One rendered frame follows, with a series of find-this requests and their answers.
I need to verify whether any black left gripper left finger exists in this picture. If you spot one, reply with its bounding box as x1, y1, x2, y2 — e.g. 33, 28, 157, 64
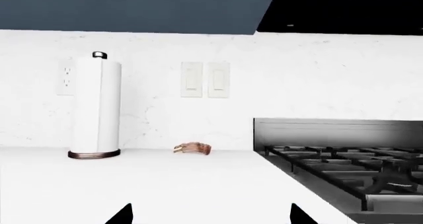
104, 202, 134, 224

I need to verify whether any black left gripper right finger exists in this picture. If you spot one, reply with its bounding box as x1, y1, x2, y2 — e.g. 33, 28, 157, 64
290, 202, 321, 224

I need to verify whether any steel gas stove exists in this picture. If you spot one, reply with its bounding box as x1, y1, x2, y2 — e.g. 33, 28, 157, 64
252, 117, 423, 224

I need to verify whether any white paper towel roll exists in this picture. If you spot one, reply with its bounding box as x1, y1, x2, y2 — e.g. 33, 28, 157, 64
67, 51, 121, 160
71, 57, 122, 154

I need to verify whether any black stove grate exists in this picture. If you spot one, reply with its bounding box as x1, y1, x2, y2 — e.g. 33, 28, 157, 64
263, 145, 423, 212

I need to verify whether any black range hood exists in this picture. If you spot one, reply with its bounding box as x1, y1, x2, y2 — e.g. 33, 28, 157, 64
256, 0, 423, 35

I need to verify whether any white wall power outlet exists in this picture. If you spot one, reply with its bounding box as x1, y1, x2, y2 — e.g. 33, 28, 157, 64
56, 58, 76, 96

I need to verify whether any white wall light switch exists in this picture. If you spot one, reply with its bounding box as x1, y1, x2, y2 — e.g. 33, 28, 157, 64
180, 61, 204, 98
207, 61, 231, 99

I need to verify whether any blue-grey wall cabinet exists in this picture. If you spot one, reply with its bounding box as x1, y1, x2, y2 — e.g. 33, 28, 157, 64
0, 0, 280, 36

